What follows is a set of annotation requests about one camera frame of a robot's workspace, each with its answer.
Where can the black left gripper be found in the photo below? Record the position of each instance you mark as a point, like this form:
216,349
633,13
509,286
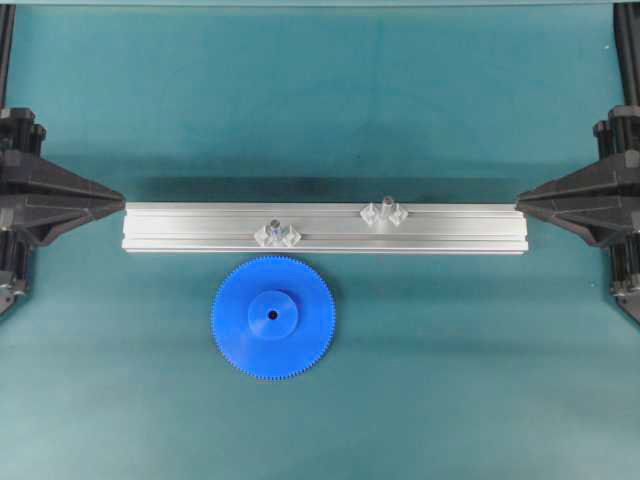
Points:
47,200

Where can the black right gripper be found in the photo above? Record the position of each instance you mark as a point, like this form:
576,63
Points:
593,202

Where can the large blue plastic gear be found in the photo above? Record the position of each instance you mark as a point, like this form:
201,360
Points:
273,317

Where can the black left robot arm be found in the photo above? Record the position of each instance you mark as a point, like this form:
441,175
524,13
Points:
19,131

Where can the long aluminium extrusion rail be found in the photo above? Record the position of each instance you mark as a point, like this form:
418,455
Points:
326,228

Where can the black right frame post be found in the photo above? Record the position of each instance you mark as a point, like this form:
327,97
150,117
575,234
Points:
626,30

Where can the black frame post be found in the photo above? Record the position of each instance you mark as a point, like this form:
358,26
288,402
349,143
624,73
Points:
7,21
626,30

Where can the black left frame post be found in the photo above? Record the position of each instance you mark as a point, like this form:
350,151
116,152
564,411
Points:
7,21

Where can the right steel shaft with mount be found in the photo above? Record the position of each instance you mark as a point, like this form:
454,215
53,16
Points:
384,217

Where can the steel shaft with mount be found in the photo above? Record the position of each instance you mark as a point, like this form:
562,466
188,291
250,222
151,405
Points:
276,235
384,217

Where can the left steel shaft with mount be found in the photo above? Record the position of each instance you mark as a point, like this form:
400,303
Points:
276,235

